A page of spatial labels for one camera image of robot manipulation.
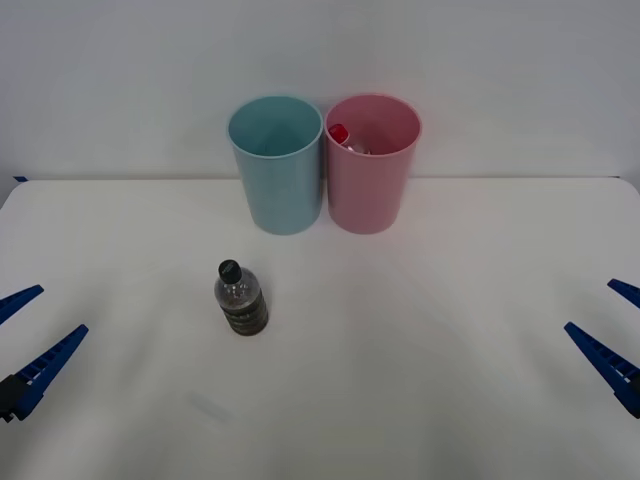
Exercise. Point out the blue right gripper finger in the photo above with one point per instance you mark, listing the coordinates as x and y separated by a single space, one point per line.
627 291
607 362

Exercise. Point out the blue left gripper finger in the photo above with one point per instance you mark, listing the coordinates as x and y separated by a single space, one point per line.
47 362
17 300

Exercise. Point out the dark bottle with black cap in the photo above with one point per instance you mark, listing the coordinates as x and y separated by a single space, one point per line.
245 310

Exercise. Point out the pink plastic bin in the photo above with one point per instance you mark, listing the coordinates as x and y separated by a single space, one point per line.
365 195

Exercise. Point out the pale blue plastic bin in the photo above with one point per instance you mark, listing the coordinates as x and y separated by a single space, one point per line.
282 195

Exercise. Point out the clear bottle with red cap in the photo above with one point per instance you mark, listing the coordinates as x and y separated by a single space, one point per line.
340 132

